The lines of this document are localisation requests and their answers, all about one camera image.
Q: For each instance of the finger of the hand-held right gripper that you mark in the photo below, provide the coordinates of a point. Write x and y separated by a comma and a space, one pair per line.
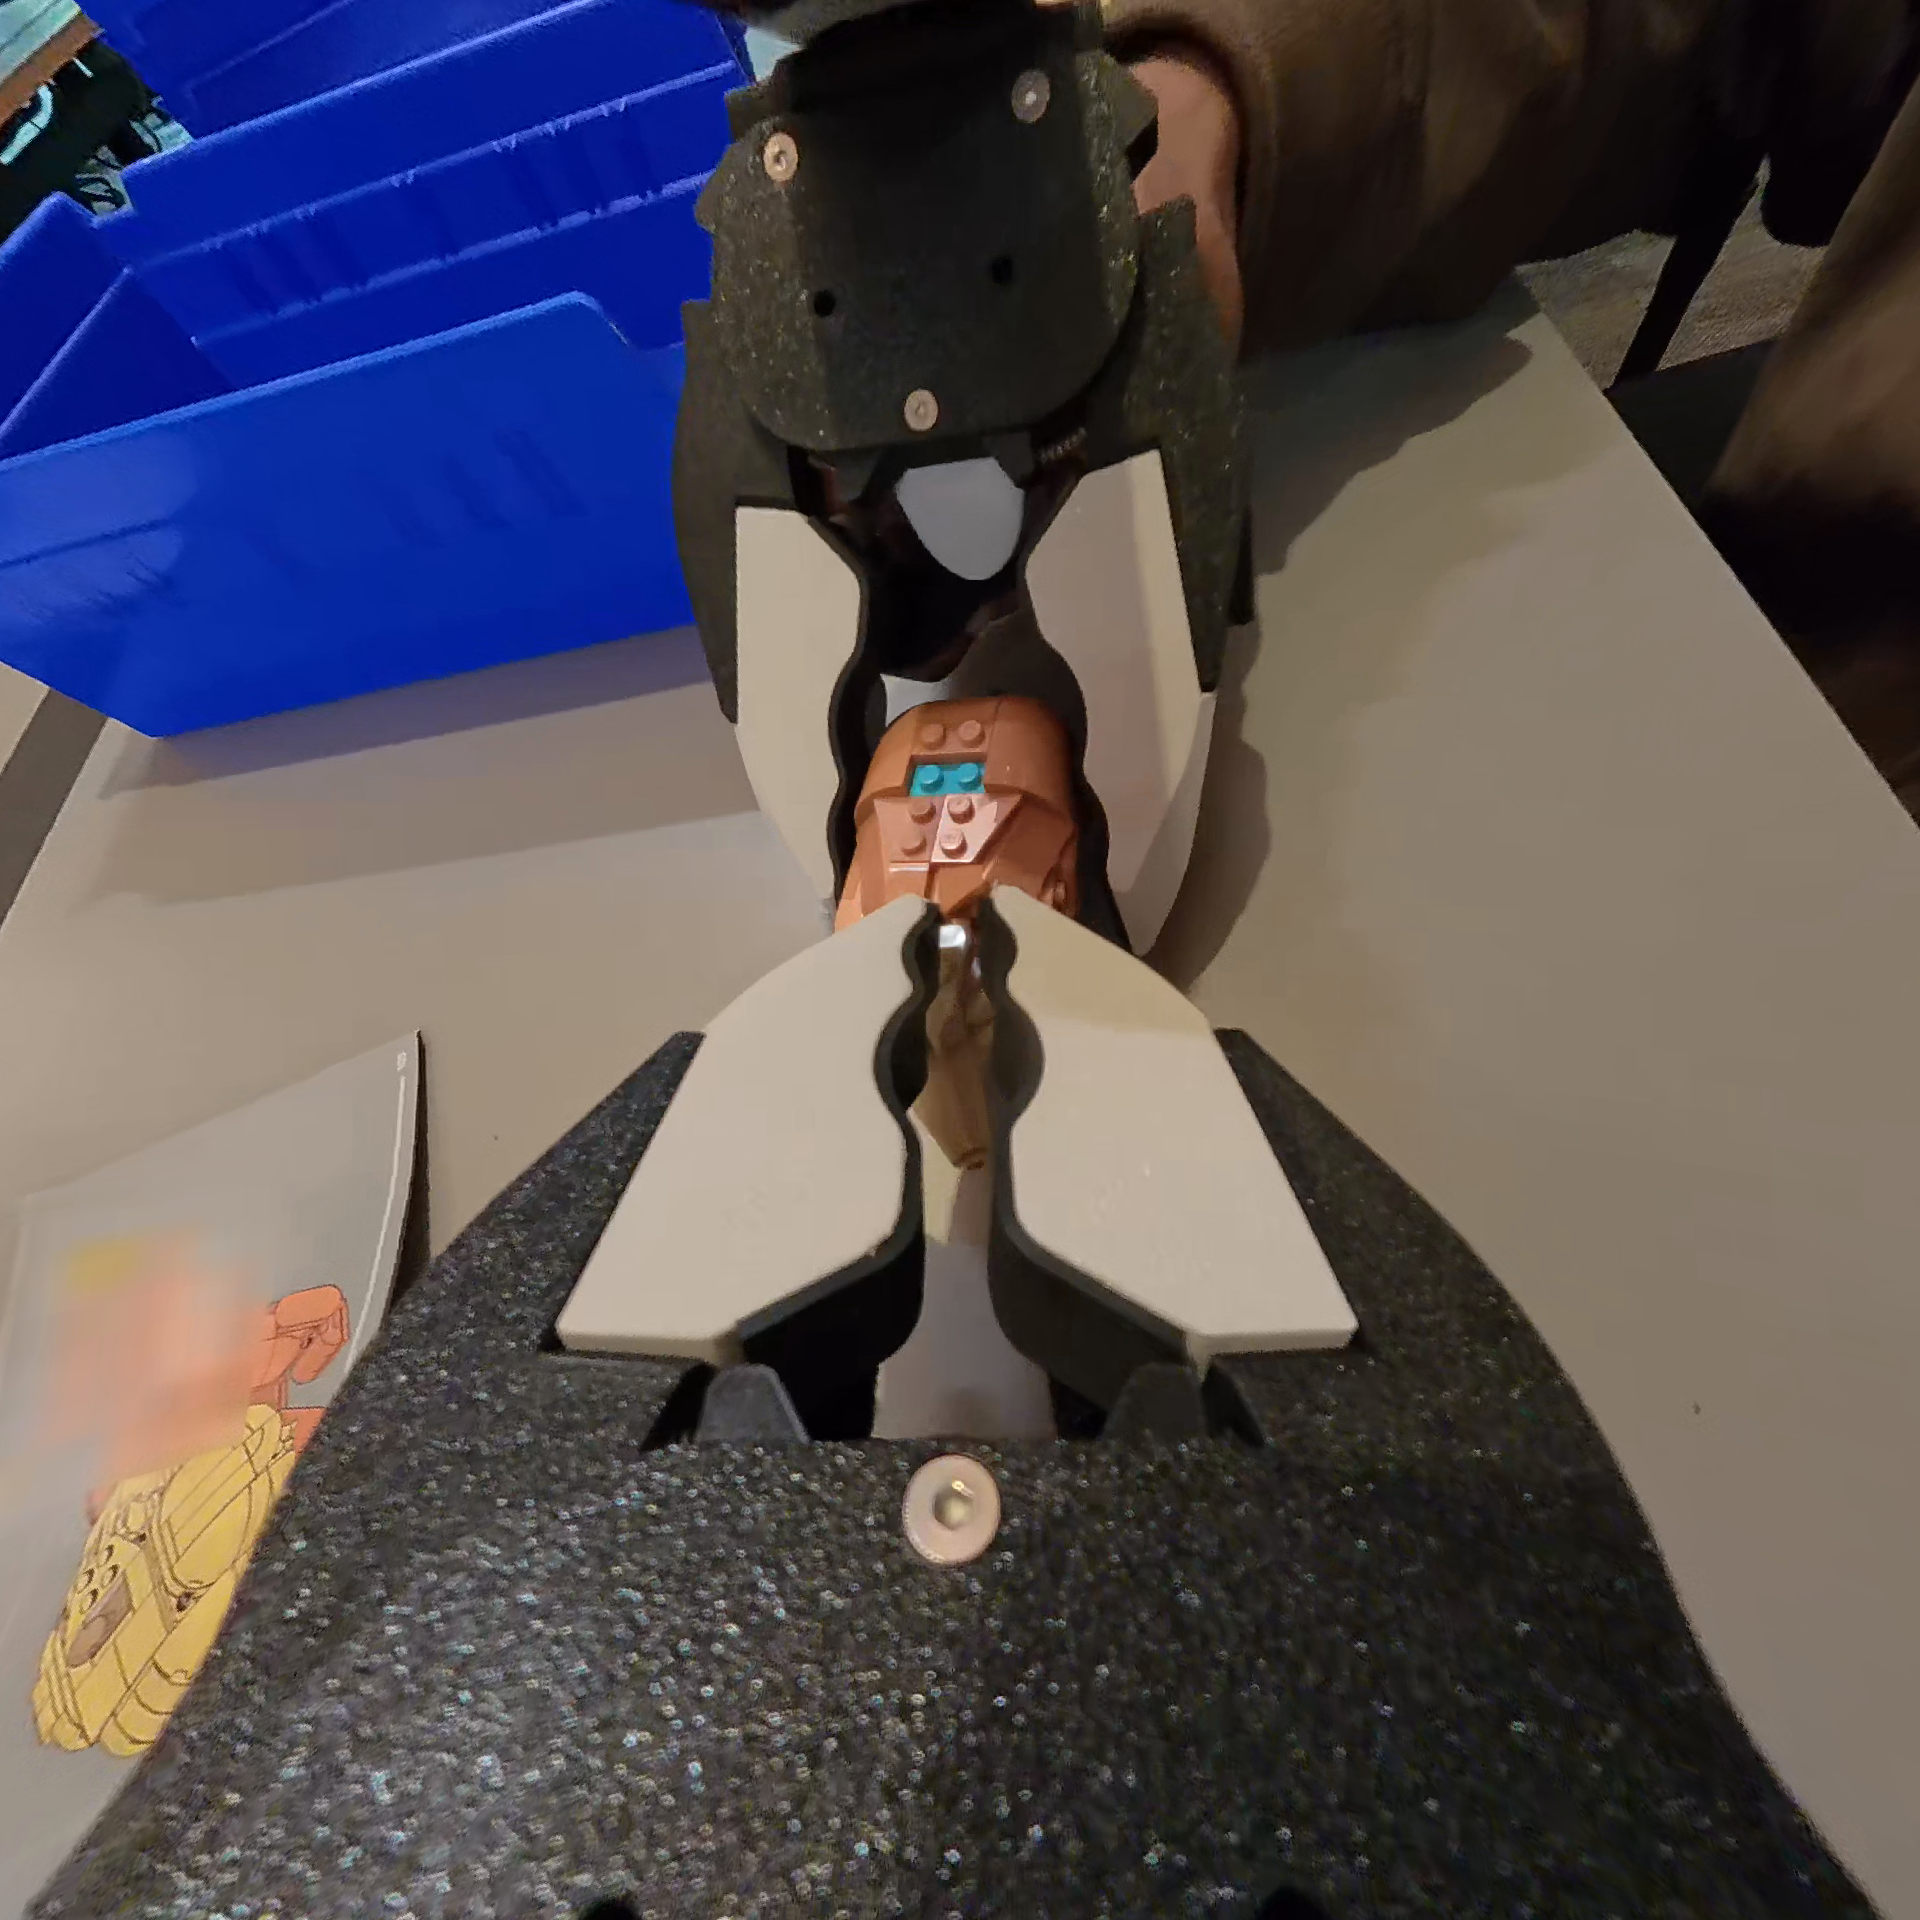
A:
789, 660
1147, 675

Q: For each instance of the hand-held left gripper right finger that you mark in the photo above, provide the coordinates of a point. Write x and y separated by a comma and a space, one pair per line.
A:
1172, 1186

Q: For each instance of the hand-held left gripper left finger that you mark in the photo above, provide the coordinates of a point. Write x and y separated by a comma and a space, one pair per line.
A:
735, 1186

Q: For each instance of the orange brick claw model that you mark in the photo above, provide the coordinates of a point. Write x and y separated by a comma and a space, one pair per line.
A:
961, 811

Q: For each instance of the blue plastic bin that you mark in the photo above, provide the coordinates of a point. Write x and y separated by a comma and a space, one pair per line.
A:
375, 45
331, 526

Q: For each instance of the grey instruction booklet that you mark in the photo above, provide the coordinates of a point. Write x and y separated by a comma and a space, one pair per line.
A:
226, 1202

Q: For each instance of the grey desk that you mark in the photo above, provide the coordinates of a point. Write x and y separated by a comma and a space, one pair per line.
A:
1500, 899

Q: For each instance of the person's right hand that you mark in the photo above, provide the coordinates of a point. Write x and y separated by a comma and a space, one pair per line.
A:
1214, 151

